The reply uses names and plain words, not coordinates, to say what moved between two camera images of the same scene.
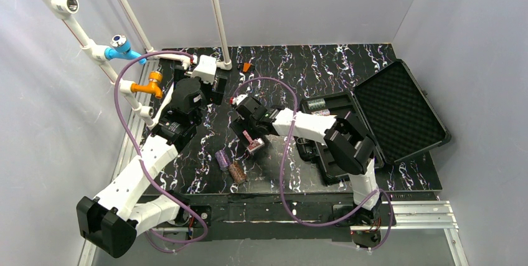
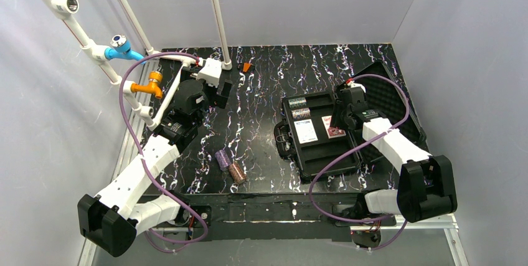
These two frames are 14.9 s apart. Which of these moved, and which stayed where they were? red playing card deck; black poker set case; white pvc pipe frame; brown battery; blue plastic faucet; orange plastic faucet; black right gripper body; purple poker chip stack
Moved: black right gripper body; red playing card deck; black poker set case
Stayed: blue plastic faucet; brown battery; orange plastic faucet; purple poker chip stack; white pvc pipe frame
